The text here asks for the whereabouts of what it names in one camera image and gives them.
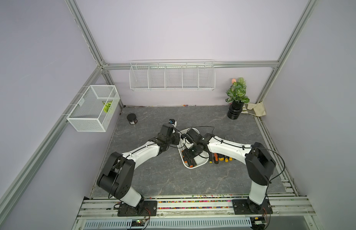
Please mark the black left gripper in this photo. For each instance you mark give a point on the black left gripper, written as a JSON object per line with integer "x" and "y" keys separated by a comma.
{"x": 176, "y": 139}

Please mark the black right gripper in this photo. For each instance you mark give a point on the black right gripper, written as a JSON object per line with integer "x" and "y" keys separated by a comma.
{"x": 189, "y": 155}

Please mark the white plastic storage box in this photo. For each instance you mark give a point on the white plastic storage box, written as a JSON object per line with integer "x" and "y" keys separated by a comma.
{"x": 200, "y": 160}

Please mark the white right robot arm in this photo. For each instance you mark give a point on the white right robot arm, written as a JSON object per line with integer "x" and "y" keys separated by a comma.
{"x": 259, "y": 162}

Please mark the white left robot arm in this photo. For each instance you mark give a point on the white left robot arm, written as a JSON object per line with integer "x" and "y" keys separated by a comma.
{"x": 117, "y": 174}

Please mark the black orange screwdriver in box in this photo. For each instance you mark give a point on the black orange screwdriver in box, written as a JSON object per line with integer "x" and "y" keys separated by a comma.
{"x": 188, "y": 158}

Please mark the small black jar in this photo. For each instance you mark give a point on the small black jar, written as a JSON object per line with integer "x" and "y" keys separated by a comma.
{"x": 132, "y": 118}

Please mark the black glossy plant pot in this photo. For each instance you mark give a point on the black glossy plant pot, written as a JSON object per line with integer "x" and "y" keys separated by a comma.
{"x": 235, "y": 110}

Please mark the green artificial plant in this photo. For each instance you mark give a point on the green artificial plant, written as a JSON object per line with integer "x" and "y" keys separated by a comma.
{"x": 237, "y": 91}

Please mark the cream work glove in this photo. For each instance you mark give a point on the cream work glove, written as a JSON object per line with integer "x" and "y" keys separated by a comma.
{"x": 255, "y": 109}

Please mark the long white wire shelf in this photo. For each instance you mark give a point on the long white wire shelf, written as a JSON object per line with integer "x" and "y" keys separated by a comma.
{"x": 174, "y": 74}

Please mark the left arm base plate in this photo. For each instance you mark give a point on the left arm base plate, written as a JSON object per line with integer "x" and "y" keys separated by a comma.
{"x": 137, "y": 208}

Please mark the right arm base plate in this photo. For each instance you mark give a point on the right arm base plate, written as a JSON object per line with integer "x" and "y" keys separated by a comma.
{"x": 248, "y": 207}

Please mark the white wire basket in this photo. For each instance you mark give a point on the white wire basket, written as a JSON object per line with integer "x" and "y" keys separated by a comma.
{"x": 94, "y": 110}

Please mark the aluminium rail base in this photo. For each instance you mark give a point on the aluminium rail base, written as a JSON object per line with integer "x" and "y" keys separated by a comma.
{"x": 199, "y": 212}

